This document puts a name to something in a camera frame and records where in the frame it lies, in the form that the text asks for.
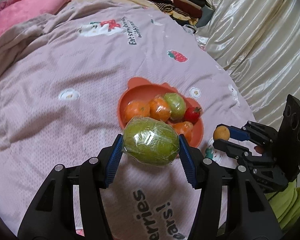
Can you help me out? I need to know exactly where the yellow-brown small fruit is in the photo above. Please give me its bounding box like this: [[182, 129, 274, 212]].
[[213, 126, 230, 141]]

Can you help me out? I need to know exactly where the red tomato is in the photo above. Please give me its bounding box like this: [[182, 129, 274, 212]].
[[183, 107, 202, 124]]

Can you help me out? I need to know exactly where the small orange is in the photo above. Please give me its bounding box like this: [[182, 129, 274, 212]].
[[172, 121, 193, 143]]

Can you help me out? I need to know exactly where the light green fruit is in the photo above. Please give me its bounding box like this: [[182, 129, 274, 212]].
[[164, 93, 186, 120]]

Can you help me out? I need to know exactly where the dark green fruit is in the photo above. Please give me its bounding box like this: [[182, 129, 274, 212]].
[[123, 116, 180, 166]]

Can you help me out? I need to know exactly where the yellow-green cloth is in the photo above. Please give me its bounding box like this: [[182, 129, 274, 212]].
[[265, 181, 300, 233]]

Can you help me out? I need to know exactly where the wrapped orange blocky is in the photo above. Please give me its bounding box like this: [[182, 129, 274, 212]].
[[149, 95, 171, 122]]

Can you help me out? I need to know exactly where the shiny cream curtain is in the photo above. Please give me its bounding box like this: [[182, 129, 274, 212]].
[[199, 0, 300, 128]]

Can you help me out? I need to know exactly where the wrapped orange round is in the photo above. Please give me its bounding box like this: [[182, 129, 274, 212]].
[[124, 100, 150, 123]]

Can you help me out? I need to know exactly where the orange bear-shaped plate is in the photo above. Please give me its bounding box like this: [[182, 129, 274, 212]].
[[117, 76, 204, 149]]

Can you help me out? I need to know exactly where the pink strawberry print blanket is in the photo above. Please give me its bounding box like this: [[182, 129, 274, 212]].
[[0, 0, 254, 233]]

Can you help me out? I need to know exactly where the pile of folded clothes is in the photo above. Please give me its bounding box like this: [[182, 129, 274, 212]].
[[148, 0, 215, 29]]

